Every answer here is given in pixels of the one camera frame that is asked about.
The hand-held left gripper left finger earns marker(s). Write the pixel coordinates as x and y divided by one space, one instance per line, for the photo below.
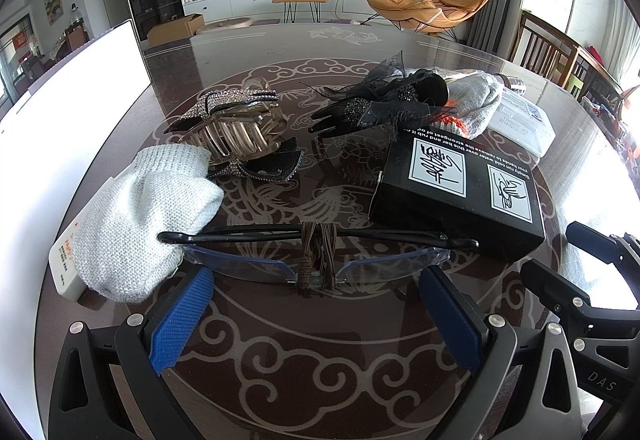
180 320

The purple floor mat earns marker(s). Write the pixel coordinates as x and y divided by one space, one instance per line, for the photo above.
340 21

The white tv cabinet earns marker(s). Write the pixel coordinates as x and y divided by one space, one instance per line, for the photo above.
250 0

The framed wall painting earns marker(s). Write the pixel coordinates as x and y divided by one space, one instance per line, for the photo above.
52 2

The brown cardboard box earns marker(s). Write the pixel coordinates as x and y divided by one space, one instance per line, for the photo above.
170 30

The round wooden floor board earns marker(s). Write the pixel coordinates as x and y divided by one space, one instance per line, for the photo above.
225 25

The wooden slatted chair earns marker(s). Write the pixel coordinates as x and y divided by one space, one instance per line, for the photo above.
597 75
542 45

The black lace hair claw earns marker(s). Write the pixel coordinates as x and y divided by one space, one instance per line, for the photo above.
380 112

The black box white labels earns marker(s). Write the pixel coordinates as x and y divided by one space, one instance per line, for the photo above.
450 220

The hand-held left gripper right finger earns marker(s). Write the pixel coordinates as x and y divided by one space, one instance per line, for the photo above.
450 315

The orange lounge chair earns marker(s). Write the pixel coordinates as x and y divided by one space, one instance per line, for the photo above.
400 2

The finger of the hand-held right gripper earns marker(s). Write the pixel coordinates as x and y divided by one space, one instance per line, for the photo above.
550 287
600 242

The white squeeze tube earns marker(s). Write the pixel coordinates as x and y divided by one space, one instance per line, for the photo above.
62 265

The rhinestone bow hair claw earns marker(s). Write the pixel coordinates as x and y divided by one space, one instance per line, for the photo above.
235 135

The light grey knit glove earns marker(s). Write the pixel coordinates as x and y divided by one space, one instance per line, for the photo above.
470 100
140 220

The clear glasses black frame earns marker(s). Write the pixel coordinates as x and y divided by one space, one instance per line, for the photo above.
225 234

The clear plastic box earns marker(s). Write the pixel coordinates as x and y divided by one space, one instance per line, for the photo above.
520 120

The white cardboard container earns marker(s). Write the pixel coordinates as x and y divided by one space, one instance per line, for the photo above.
75 120

